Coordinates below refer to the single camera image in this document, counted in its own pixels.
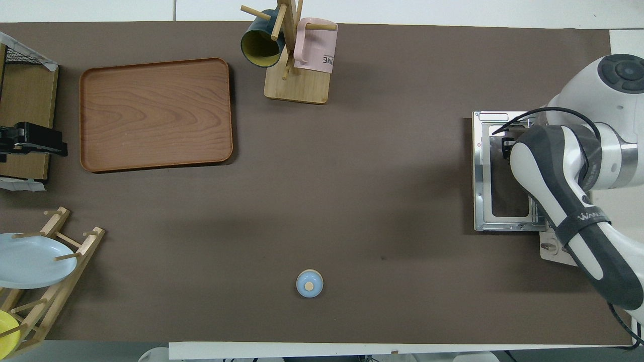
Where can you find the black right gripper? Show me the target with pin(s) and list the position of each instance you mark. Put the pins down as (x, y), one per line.
(507, 148)

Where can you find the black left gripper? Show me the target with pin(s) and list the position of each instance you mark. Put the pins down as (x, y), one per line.
(10, 141)

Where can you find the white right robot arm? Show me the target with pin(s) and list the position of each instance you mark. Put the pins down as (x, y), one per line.
(553, 171)

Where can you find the white plastic sheet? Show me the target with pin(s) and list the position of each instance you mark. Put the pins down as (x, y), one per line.
(22, 184)

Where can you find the wooden shelf cabinet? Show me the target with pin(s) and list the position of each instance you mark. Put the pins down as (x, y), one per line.
(27, 95)

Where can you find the wooden serving tray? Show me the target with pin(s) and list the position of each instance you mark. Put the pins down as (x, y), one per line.
(151, 115)

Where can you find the light blue plate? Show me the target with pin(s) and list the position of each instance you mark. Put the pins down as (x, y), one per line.
(30, 261)

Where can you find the brown table mat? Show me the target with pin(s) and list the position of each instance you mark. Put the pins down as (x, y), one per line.
(382, 201)

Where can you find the wooden dish rack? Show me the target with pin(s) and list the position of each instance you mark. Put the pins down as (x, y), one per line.
(48, 301)

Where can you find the yellow plate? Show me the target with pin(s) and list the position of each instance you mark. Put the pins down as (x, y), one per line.
(6, 334)

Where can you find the pink mug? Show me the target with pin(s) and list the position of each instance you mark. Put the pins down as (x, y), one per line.
(314, 50)

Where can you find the wooden mug tree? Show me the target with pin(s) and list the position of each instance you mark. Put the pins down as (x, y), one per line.
(297, 88)

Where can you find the dark green mug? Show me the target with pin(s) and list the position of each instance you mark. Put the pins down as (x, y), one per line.
(259, 48)

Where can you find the white round base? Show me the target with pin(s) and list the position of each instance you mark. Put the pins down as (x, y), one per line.
(155, 355)

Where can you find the blue jar with wooden knob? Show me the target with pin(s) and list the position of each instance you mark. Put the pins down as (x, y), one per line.
(309, 284)

